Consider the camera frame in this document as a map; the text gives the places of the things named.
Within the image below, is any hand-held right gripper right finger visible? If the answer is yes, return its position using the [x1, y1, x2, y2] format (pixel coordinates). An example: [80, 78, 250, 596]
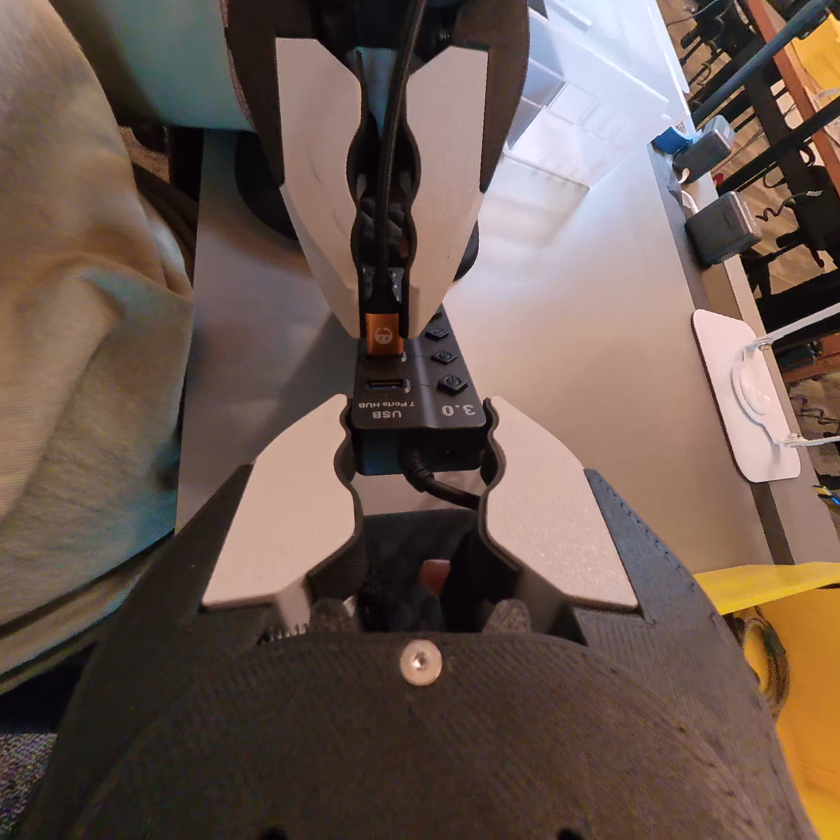
[479, 395, 641, 611]

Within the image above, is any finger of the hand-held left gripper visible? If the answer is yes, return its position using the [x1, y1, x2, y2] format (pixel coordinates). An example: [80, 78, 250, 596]
[274, 36, 378, 340]
[394, 47, 491, 340]

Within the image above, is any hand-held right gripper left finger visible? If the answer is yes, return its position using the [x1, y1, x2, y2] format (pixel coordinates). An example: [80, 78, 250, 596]
[200, 394, 365, 631]

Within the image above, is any black USB hub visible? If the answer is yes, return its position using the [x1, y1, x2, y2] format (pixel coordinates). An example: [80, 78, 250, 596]
[348, 303, 493, 476]

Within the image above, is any black braided USB cable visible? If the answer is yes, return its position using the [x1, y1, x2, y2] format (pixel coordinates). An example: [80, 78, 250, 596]
[360, 0, 431, 362]

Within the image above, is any clear plastic organizer box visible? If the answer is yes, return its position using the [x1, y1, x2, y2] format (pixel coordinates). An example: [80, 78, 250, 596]
[502, 0, 693, 191]

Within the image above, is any white desk stand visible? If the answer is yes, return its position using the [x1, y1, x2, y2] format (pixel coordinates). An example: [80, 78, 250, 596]
[692, 308, 840, 484]

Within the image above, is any grey desk clamp block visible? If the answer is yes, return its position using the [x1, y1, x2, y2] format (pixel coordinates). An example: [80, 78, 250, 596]
[686, 192, 762, 266]
[672, 117, 736, 185]

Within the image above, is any person's cream sweater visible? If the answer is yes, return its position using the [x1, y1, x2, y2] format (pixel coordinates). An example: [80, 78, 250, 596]
[0, 0, 194, 677]

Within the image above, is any yellow plastic bin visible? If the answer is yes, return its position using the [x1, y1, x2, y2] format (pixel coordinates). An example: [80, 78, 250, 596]
[692, 563, 840, 840]

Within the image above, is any black hub cable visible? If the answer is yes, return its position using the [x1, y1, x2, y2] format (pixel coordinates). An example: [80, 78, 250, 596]
[402, 448, 483, 509]

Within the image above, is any olive braided cable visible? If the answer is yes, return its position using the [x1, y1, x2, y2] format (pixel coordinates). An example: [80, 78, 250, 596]
[735, 607, 791, 719]

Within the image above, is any black metal desk frame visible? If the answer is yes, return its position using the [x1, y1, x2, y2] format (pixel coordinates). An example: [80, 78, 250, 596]
[679, 0, 840, 342]

